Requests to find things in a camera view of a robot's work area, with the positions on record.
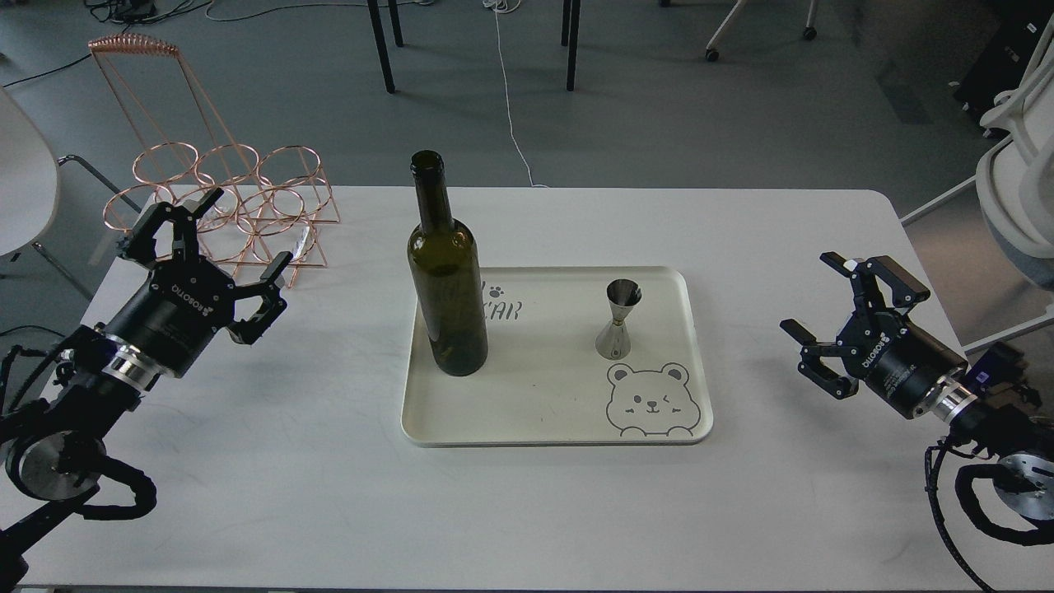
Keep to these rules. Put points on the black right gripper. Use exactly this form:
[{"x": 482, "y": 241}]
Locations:
[{"x": 897, "y": 360}]

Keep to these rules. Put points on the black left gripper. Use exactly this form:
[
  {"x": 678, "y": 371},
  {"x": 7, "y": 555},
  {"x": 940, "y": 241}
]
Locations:
[{"x": 169, "y": 317}]

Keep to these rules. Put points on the steel double jigger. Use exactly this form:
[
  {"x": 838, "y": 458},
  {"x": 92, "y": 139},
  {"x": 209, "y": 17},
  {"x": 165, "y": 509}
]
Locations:
[{"x": 613, "y": 343}]

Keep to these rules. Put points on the dark green wine bottle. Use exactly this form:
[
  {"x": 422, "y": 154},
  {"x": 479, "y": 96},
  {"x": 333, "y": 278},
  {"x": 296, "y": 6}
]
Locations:
[{"x": 443, "y": 260}]

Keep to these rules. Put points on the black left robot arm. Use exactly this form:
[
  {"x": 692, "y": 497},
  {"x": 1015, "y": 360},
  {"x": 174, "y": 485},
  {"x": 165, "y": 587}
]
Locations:
[{"x": 57, "y": 454}]

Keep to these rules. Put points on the white chair left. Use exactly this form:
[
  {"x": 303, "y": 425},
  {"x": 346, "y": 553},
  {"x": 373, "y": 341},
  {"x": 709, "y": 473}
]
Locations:
[{"x": 30, "y": 190}]

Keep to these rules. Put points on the white office chair right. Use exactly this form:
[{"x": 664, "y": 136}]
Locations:
[{"x": 1013, "y": 180}]

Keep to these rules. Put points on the black box on floor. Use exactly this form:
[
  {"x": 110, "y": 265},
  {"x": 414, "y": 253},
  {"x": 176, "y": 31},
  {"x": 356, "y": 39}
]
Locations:
[{"x": 1013, "y": 52}]

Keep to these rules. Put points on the white chair base casters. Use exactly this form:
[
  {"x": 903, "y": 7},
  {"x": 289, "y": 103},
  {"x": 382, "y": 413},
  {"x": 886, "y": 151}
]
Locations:
[{"x": 741, "y": 28}]

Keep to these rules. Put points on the cream bear serving tray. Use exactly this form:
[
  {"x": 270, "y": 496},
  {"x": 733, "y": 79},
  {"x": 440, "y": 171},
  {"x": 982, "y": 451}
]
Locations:
[{"x": 544, "y": 384}]

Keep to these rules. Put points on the copper wire bottle rack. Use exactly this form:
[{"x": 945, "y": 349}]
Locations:
[{"x": 279, "y": 200}]

